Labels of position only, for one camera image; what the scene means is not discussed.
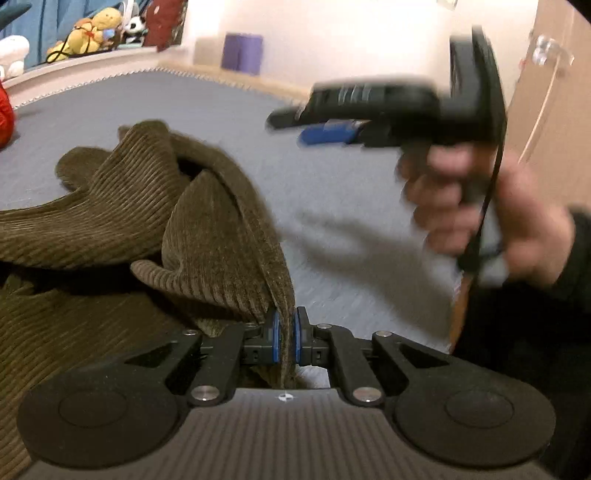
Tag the red folded blanket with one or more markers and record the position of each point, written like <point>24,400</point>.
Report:
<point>7,118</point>

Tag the wooden bed frame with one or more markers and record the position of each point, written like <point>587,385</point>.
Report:
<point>291,93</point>

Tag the panda plush toy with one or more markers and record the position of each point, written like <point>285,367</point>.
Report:
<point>134,32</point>

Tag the blue curtain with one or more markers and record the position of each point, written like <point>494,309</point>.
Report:
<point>45,23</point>

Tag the purple box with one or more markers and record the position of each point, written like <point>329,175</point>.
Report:
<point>242,53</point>

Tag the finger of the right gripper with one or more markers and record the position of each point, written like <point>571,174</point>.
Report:
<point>332,132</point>

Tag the olive corduroy pants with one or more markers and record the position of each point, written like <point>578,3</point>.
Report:
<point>161,232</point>

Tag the white plush toy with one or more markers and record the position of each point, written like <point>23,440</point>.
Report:
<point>13,51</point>

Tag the yellow plush toy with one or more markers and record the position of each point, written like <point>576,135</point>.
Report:
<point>88,36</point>

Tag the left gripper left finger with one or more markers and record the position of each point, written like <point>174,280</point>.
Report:
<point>227,357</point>

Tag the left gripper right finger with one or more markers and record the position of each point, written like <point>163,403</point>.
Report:
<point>344,356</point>

